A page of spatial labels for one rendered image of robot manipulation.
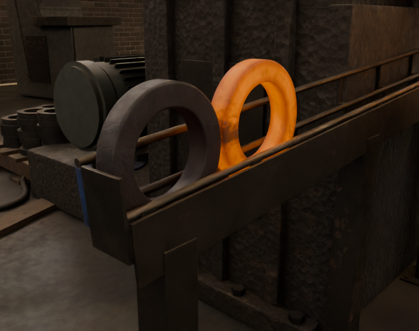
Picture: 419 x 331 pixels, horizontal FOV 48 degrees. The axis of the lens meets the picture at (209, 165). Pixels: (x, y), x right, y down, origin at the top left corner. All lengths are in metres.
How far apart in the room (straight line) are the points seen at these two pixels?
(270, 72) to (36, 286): 1.21
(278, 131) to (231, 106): 0.15
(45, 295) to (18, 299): 0.08
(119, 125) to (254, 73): 0.24
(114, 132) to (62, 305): 1.10
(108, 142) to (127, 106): 0.05
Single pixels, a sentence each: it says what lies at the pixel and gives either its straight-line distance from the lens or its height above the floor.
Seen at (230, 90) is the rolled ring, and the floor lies 0.75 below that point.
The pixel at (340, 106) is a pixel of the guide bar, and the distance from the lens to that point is 1.04.
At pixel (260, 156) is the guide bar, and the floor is 0.65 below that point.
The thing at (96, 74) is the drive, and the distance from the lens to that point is 1.97.
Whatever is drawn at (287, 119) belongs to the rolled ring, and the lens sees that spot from 0.78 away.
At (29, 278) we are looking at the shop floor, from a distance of 1.76.
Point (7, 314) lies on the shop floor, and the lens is 1.60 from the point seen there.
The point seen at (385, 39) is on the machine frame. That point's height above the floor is 0.79.
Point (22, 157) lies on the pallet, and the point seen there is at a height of 0.14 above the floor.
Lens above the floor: 0.84
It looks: 17 degrees down
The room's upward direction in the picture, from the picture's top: straight up
